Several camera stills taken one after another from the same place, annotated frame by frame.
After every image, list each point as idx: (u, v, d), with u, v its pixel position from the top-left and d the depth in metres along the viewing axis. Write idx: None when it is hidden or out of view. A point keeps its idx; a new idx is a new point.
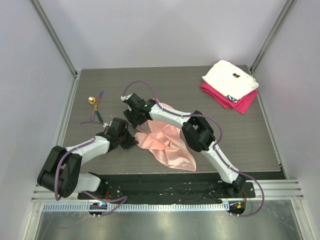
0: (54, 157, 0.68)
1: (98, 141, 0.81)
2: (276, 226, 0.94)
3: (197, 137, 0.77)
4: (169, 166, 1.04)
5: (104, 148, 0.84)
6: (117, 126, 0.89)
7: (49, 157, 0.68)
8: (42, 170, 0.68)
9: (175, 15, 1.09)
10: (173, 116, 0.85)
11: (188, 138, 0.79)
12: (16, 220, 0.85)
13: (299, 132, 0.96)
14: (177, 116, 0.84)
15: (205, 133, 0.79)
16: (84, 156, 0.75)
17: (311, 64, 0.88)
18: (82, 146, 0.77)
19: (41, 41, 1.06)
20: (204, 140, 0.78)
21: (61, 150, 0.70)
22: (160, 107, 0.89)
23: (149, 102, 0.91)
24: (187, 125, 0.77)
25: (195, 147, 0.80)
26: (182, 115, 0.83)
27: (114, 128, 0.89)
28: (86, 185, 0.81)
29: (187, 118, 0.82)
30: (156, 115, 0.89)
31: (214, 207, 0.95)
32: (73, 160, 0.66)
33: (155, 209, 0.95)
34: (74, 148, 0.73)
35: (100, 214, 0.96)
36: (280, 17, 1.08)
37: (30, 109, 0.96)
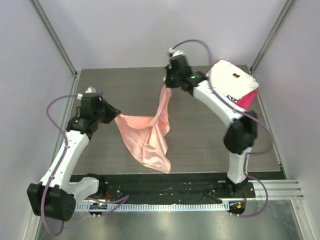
0: (34, 197, 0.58)
1: (73, 145, 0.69)
2: (277, 226, 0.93)
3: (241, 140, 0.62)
4: (144, 164, 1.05)
5: (83, 139, 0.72)
6: (89, 105, 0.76)
7: (31, 199, 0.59)
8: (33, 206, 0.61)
9: (175, 14, 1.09)
10: (222, 105, 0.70)
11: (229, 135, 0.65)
12: (16, 219, 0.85)
13: (299, 132, 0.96)
14: (228, 107, 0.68)
15: (250, 139, 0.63)
16: (65, 179, 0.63)
17: (311, 63, 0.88)
18: (57, 168, 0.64)
19: (41, 41, 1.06)
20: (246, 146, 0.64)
21: (39, 186, 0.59)
22: (210, 88, 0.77)
23: (200, 78, 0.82)
24: (236, 122, 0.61)
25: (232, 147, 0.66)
26: (234, 110, 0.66)
27: (86, 109, 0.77)
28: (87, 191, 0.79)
29: (237, 114, 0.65)
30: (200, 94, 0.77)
31: (214, 207, 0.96)
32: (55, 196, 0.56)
33: (155, 209, 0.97)
34: (50, 178, 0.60)
35: (100, 214, 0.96)
36: (280, 17, 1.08)
37: (30, 109, 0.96)
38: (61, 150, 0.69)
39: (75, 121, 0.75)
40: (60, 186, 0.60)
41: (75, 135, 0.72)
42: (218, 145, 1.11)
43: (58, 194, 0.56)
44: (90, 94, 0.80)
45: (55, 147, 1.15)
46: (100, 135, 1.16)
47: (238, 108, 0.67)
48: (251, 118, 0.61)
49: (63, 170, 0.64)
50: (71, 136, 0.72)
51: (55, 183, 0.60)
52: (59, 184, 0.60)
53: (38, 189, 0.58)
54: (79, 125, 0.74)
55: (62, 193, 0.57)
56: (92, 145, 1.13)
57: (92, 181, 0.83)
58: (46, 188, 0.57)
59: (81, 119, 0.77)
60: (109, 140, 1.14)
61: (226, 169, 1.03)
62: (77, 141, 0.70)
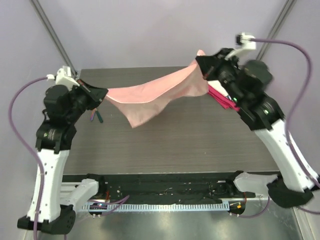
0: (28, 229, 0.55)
1: (51, 168, 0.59)
2: (277, 226, 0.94)
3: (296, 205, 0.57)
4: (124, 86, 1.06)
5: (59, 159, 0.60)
6: (57, 109, 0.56)
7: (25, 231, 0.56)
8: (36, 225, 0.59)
9: (175, 15, 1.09)
10: (296, 167, 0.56)
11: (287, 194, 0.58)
12: (16, 220, 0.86)
13: (299, 133, 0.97)
14: (302, 171, 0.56)
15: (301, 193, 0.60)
16: (54, 206, 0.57)
17: (311, 64, 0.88)
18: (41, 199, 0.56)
19: (41, 42, 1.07)
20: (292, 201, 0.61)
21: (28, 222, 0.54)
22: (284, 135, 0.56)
23: (272, 112, 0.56)
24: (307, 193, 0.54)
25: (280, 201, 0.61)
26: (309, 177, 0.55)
27: (54, 113, 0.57)
28: (87, 194, 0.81)
29: (309, 184, 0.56)
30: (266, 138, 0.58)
31: (214, 207, 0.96)
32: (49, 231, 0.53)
33: (155, 209, 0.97)
34: (37, 214, 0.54)
35: (100, 214, 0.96)
36: (280, 17, 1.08)
37: (30, 109, 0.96)
38: (38, 178, 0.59)
39: (45, 134, 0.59)
40: (50, 219, 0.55)
41: (48, 154, 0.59)
42: (218, 145, 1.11)
43: (49, 228, 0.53)
44: (55, 88, 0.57)
45: None
46: (100, 135, 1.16)
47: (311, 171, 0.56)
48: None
49: (48, 201, 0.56)
50: (44, 158, 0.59)
51: (45, 218, 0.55)
52: (48, 217, 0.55)
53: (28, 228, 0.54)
54: (52, 138, 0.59)
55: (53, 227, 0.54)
56: (92, 145, 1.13)
57: (92, 184, 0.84)
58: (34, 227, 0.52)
59: (51, 128, 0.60)
60: (108, 140, 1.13)
61: (226, 169, 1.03)
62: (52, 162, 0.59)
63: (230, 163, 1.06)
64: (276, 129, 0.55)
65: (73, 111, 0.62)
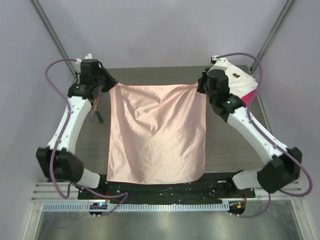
0: (45, 163, 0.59)
1: (77, 110, 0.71)
2: (277, 226, 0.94)
3: (278, 181, 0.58)
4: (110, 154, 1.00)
5: (85, 103, 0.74)
6: (88, 71, 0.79)
7: (42, 166, 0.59)
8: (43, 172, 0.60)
9: (175, 15, 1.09)
10: (261, 139, 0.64)
11: (263, 170, 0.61)
12: (16, 220, 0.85)
13: (299, 132, 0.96)
14: (267, 141, 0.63)
15: (288, 177, 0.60)
16: (71, 141, 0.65)
17: (311, 63, 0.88)
18: (62, 133, 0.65)
19: (41, 41, 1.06)
20: (282, 185, 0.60)
21: (47, 150, 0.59)
22: (248, 117, 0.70)
23: (235, 102, 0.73)
24: (277, 161, 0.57)
25: (267, 185, 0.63)
26: (275, 144, 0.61)
27: (85, 75, 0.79)
28: (89, 178, 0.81)
29: (279, 152, 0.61)
30: (234, 120, 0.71)
31: (214, 207, 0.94)
32: (64, 159, 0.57)
33: (155, 209, 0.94)
34: (57, 142, 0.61)
35: (100, 214, 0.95)
36: (280, 17, 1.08)
37: (29, 109, 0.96)
38: (65, 115, 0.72)
39: (76, 87, 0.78)
40: (68, 148, 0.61)
41: (76, 99, 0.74)
42: (218, 145, 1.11)
43: (66, 156, 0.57)
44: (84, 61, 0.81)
45: None
46: (100, 135, 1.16)
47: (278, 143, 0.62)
48: (296, 162, 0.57)
49: (69, 134, 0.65)
50: (73, 101, 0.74)
51: (63, 146, 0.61)
52: (66, 146, 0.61)
53: (47, 153, 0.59)
54: (80, 93, 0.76)
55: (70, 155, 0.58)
56: (92, 145, 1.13)
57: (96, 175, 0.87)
58: (53, 158, 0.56)
59: (81, 84, 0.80)
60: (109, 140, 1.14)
61: (225, 169, 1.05)
62: (80, 105, 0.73)
63: (229, 163, 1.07)
64: (238, 112, 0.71)
65: (98, 79, 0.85)
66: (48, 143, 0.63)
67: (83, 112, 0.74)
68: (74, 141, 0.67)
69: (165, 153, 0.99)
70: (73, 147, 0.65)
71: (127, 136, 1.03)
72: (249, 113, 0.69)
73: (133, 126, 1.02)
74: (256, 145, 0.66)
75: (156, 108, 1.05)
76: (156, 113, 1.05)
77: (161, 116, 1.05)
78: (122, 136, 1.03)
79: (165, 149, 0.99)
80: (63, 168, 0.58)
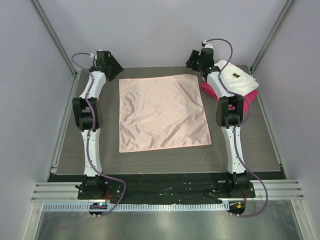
0: (77, 106, 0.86)
1: (97, 77, 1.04)
2: (277, 226, 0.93)
3: (225, 114, 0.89)
4: (122, 127, 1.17)
5: (103, 75, 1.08)
6: (102, 56, 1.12)
7: (74, 108, 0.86)
8: (75, 118, 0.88)
9: (176, 15, 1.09)
10: (220, 88, 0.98)
11: (218, 108, 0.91)
12: (16, 220, 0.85)
13: (299, 132, 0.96)
14: (223, 89, 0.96)
15: (233, 116, 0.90)
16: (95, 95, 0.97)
17: (311, 63, 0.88)
18: (90, 90, 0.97)
19: (41, 41, 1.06)
20: (228, 121, 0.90)
21: (79, 99, 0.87)
22: (217, 76, 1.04)
23: (214, 69, 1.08)
24: (224, 98, 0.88)
25: (219, 121, 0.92)
26: (227, 91, 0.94)
27: (100, 59, 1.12)
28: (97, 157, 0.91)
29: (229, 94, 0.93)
30: (210, 79, 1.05)
31: (214, 207, 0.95)
32: (93, 101, 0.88)
33: (155, 209, 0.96)
34: (87, 93, 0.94)
35: (100, 214, 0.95)
36: (280, 17, 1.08)
37: (29, 109, 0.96)
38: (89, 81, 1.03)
39: (95, 67, 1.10)
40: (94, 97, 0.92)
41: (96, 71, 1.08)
42: (218, 145, 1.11)
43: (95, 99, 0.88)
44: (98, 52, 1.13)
45: (55, 147, 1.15)
46: (100, 134, 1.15)
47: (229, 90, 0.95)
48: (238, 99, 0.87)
49: (94, 90, 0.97)
50: (95, 74, 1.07)
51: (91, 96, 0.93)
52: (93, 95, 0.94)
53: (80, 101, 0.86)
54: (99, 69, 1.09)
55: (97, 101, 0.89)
56: None
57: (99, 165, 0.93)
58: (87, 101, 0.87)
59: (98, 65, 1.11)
60: (109, 140, 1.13)
61: (225, 168, 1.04)
62: (99, 75, 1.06)
63: None
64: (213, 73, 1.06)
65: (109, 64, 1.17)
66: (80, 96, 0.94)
67: (101, 80, 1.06)
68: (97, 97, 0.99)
69: (165, 125, 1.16)
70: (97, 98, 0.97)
71: (136, 111, 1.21)
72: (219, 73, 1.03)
73: (135, 106, 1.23)
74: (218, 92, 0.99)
75: (160, 91, 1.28)
76: (160, 94, 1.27)
77: (157, 101, 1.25)
78: (131, 112, 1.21)
79: (163, 123, 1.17)
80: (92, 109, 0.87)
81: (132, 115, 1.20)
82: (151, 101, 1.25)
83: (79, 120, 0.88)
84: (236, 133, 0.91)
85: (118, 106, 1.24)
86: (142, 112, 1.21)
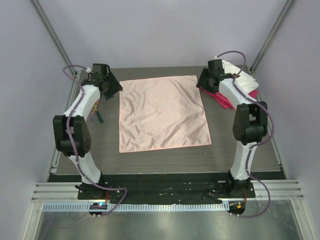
0: (59, 126, 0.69)
1: (89, 92, 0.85)
2: (277, 226, 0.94)
3: (245, 126, 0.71)
4: (122, 127, 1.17)
5: (96, 90, 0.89)
6: (99, 69, 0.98)
7: (54, 128, 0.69)
8: (55, 140, 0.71)
9: (175, 15, 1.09)
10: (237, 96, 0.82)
11: (236, 120, 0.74)
12: (16, 220, 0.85)
13: (299, 132, 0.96)
14: (241, 97, 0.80)
15: (256, 129, 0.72)
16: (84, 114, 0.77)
17: (311, 63, 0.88)
18: (77, 106, 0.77)
19: (41, 41, 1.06)
20: (251, 135, 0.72)
21: (62, 117, 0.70)
22: (232, 82, 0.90)
23: (226, 75, 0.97)
24: (244, 106, 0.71)
25: (238, 135, 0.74)
26: (246, 98, 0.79)
27: (97, 72, 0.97)
28: (90, 171, 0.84)
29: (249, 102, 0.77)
30: (224, 87, 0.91)
31: (214, 207, 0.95)
32: (78, 122, 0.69)
33: (155, 209, 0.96)
34: (72, 111, 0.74)
35: (101, 214, 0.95)
36: (280, 17, 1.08)
37: (29, 109, 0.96)
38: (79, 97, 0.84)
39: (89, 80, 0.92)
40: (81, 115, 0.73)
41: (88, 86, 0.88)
42: (218, 145, 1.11)
43: (80, 120, 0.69)
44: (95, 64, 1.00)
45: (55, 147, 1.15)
46: (100, 135, 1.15)
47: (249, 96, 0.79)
48: (260, 107, 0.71)
49: (82, 107, 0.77)
50: (86, 87, 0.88)
51: (77, 114, 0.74)
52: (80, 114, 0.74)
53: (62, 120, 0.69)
54: (92, 83, 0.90)
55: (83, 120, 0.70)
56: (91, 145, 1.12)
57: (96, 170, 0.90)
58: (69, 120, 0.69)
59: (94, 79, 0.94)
60: (109, 140, 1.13)
61: (225, 168, 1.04)
62: (92, 90, 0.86)
63: (229, 162, 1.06)
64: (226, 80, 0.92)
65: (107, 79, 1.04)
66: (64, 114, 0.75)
67: (93, 96, 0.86)
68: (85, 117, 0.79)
69: (165, 125, 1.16)
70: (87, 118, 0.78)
71: (136, 111, 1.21)
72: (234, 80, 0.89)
73: (135, 106, 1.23)
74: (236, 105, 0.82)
75: (160, 91, 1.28)
76: (160, 94, 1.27)
77: (157, 101, 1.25)
78: (131, 112, 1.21)
79: (163, 123, 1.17)
80: (76, 132, 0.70)
81: (132, 115, 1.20)
82: (152, 101, 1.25)
83: (60, 143, 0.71)
84: (252, 149, 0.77)
85: (118, 106, 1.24)
86: (142, 112, 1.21)
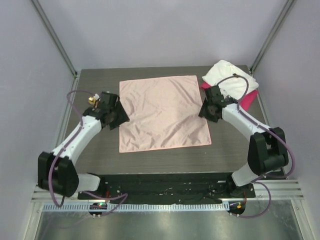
0: (43, 165, 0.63)
1: (87, 126, 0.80)
2: (277, 226, 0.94)
3: (263, 157, 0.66)
4: (122, 126, 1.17)
5: (96, 123, 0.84)
6: (107, 100, 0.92)
7: (39, 166, 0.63)
8: (38, 178, 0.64)
9: (175, 15, 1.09)
10: (246, 122, 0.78)
11: (252, 152, 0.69)
12: (16, 220, 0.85)
13: (299, 132, 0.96)
14: (251, 123, 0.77)
15: (275, 159, 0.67)
16: (74, 153, 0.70)
17: (311, 63, 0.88)
18: (68, 144, 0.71)
19: (41, 41, 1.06)
20: (270, 168, 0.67)
21: (49, 155, 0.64)
22: (236, 108, 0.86)
23: (227, 101, 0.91)
24: (258, 136, 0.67)
25: (256, 169, 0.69)
26: (258, 124, 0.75)
27: (104, 102, 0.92)
28: (87, 184, 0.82)
29: (261, 130, 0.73)
30: (228, 113, 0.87)
31: (214, 207, 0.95)
32: (63, 166, 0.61)
33: (155, 209, 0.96)
34: (62, 150, 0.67)
35: (100, 214, 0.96)
36: (280, 17, 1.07)
37: (29, 108, 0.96)
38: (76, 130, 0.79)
39: (93, 109, 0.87)
40: (70, 157, 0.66)
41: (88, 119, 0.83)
42: (218, 145, 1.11)
43: (66, 164, 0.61)
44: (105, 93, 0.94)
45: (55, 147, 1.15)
46: (100, 134, 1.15)
47: (261, 123, 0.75)
48: (276, 136, 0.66)
49: (74, 145, 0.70)
50: (86, 120, 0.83)
51: (65, 154, 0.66)
52: (68, 155, 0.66)
53: (48, 159, 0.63)
54: (95, 114, 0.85)
55: (69, 164, 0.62)
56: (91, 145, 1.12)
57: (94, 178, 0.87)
58: (55, 161, 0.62)
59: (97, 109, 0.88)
60: (109, 141, 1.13)
61: (225, 168, 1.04)
62: (91, 123, 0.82)
63: (229, 162, 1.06)
64: (230, 106, 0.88)
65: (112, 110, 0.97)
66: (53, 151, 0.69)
67: (91, 130, 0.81)
68: (76, 156, 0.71)
69: (165, 125, 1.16)
70: (75, 158, 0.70)
71: (137, 111, 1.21)
72: (238, 106, 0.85)
73: (135, 106, 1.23)
74: (246, 132, 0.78)
75: (160, 91, 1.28)
76: (161, 95, 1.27)
77: (157, 101, 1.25)
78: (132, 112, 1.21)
79: (163, 123, 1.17)
80: (59, 174, 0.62)
81: (132, 115, 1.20)
82: (152, 101, 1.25)
83: (42, 182, 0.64)
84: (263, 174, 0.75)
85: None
86: (142, 112, 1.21)
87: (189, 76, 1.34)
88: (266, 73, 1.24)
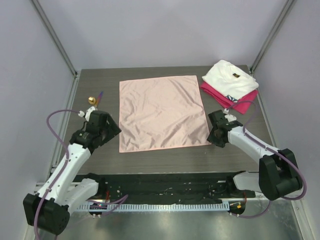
0: (29, 209, 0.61)
1: (74, 157, 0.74)
2: (277, 226, 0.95)
3: (275, 182, 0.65)
4: (122, 126, 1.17)
5: (84, 152, 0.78)
6: (96, 121, 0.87)
7: (25, 209, 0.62)
8: (26, 217, 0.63)
9: (175, 15, 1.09)
10: (253, 144, 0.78)
11: (262, 176, 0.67)
12: (16, 220, 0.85)
13: (299, 133, 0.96)
14: (258, 146, 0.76)
15: (288, 183, 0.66)
16: (61, 192, 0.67)
17: (311, 64, 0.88)
18: (54, 182, 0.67)
19: (41, 41, 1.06)
20: (284, 191, 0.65)
21: (35, 197, 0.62)
22: (242, 131, 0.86)
23: (232, 123, 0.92)
24: (268, 160, 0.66)
25: (268, 193, 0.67)
26: (265, 147, 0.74)
27: (93, 124, 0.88)
28: (85, 196, 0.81)
29: (270, 152, 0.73)
30: (235, 137, 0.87)
31: (214, 207, 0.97)
32: (50, 211, 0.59)
33: (155, 209, 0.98)
34: (47, 192, 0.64)
35: (100, 214, 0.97)
36: (280, 17, 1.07)
37: (29, 109, 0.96)
38: (62, 162, 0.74)
39: (80, 134, 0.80)
40: (56, 200, 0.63)
41: (76, 147, 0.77)
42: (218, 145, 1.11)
43: (52, 208, 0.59)
44: (93, 113, 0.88)
45: (55, 147, 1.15)
46: None
47: (268, 145, 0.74)
48: (286, 160, 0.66)
49: (61, 183, 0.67)
50: (72, 149, 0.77)
51: (51, 197, 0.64)
52: (54, 197, 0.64)
53: (34, 201, 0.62)
54: (83, 139, 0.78)
55: (56, 207, 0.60)
56: None
57: (92, 185, 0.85)
58: (40, 203, 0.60)
59: (85, 132, 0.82)
60: None
61: (225, 168, 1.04)
62: (78, 154, 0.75)
63: (229, 162, 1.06)
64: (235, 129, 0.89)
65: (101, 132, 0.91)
66: (38, 191, 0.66)
67: (80, 161, 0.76)
68: (64, 194, 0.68)
69: (165, 125, 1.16)
70: (63, 196, 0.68)
71: (137, 111, 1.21)
72: (244, 129, 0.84)
73: (135, 106, 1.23)
74: (253, 154, 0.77)
75: (160, 91, 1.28)
76: (161, 95, 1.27)
77: (157, 101, 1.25)
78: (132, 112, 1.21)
79: (163, 123, 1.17)
80: (46, 215, 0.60)
81: (132, 115, 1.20)
82: (151, 101, 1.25)
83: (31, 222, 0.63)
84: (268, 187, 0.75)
85: (118, 106, 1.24)
86: (142, 112, 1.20)
87: (190, 75, 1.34)
88: (266, 73, 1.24)
